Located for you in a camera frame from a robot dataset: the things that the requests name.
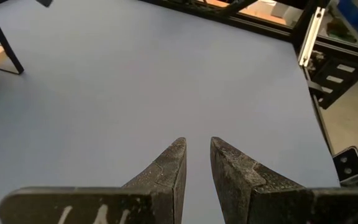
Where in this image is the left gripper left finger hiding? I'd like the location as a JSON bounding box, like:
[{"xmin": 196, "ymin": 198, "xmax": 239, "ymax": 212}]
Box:
[{"xmin": 0, "ymin": 137, "xmax": 188, "ymax": 224}]

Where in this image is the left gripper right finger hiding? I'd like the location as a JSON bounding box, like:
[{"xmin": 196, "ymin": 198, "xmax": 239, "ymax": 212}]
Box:
[{"xmin": 210, "ymin": 136, "xmax": 358, "ymax": 224}]

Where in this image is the blue table mat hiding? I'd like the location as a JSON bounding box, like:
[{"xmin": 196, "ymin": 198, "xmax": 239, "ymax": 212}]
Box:
[{"xmin": 0, "ymin": 0, "xmax": 341, "ymax": 224}]

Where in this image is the silver aluminium profile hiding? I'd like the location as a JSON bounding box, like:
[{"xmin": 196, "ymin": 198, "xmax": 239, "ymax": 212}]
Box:
[{"xmin": 298, "ymin": 6, "xmax": 326, "ymax": 68}]

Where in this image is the blue container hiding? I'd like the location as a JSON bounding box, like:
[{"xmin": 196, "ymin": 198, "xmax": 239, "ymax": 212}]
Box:
[{"xmin": 336, "ymin": 0, "xmax": 358, "ymax": 37}]

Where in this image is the grey table-level camera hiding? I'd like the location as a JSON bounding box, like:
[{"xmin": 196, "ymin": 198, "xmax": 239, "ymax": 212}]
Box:
[{"xmin": 332, "ymin": 145, "xmax": 358, "ymax": 187}]

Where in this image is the black aluminium rig frame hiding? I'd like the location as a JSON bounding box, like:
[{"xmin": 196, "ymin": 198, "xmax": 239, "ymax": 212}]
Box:
[{"xmin": 138, "ymin": 0, "xmax": 358, "ymax": 156}]

